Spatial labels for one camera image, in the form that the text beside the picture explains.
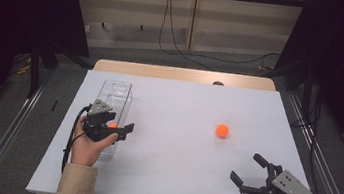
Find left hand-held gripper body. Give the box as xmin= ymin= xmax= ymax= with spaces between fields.
xmin=81 ymin=97 xmax=127 ymax=146

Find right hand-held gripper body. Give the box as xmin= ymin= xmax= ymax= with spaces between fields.
xmin=239 ymin=159 xmax=325 ymax=194

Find clear plastic container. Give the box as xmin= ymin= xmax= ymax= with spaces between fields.
xmin=88 ymin=77 xmax=136 ymax=164

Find person's left hand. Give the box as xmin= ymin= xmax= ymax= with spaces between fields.
xmin=68 ymin=114 xmax=122 ymax=171

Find white table cover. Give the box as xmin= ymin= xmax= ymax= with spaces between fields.
xmin=25 ymin=61 xmax=339 ymax=194

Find black metal stand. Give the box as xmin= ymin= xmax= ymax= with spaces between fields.
xmin=278 ymin=58 xmax=327 ymax=131
xmin=23 ymin=37 xmax=63 ymax=103

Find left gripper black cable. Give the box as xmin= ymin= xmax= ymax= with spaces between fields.
xmin=60 ymin=103 xmax=93 ymax=176

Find metal floor rail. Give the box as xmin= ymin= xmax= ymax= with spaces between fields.
xmin=0 ymin=70 xmax=51 ymax=194
xmin=275 ymin=91 xmax=344 ymax=194

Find yellow cable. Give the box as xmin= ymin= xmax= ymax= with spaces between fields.
xmin=11 ymin=52 xmax=34 ymax=78

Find black socket cable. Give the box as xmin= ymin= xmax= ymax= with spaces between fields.
xmin=154 ymin=0 xmax=223 ymax=72
xmin=160 ymin=0 xmax=287 ymax=71

